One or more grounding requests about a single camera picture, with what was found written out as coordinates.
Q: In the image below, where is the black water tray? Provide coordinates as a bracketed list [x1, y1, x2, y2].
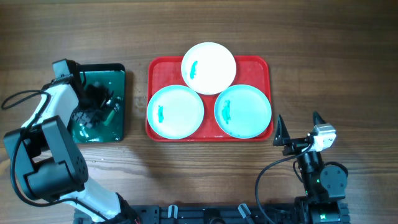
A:
[68, 63, 126, 143]

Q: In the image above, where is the red plastic tray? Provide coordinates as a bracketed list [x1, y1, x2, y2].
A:
[147, 55, 272, 142]

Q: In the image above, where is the light blue right plate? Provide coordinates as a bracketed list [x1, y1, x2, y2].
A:
[214, 84, 272, 139]

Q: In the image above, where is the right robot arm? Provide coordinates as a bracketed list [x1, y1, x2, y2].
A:
[273, 111, 350, 223]

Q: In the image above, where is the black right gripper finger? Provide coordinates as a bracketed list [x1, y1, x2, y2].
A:
[273, 115, 290, 146]
[313, 111, 326, 126]

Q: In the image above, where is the light blue plate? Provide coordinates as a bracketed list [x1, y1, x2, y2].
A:
[147, 85, 205, 140]
[214, 84, 272, 139]

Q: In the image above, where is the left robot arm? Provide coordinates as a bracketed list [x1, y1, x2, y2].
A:
[3, 59, 141, 223]

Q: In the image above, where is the green yellow sponge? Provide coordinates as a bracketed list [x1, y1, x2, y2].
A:
[103, 110, 116, 126]

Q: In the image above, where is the white plate at back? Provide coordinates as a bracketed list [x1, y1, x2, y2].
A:
[180, 42, 237, 95]

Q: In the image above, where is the light blue left plate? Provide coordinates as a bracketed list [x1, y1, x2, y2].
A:
[147, 85, 205, 140]

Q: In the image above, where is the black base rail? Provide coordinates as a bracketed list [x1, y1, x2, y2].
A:
[133, 203, 308, 224]

